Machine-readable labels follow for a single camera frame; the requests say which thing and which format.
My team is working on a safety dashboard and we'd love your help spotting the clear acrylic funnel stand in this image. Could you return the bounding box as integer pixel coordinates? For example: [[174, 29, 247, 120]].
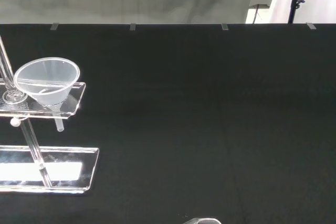
[[0, 35, 100, 190]]

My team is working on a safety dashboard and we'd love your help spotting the black bench cloth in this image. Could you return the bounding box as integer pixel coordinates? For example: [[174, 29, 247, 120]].
[[0, 23, 336, 224]]

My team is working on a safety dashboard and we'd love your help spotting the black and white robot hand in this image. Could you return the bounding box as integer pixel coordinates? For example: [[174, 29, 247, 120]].
[[182, 217, 222, 224]]

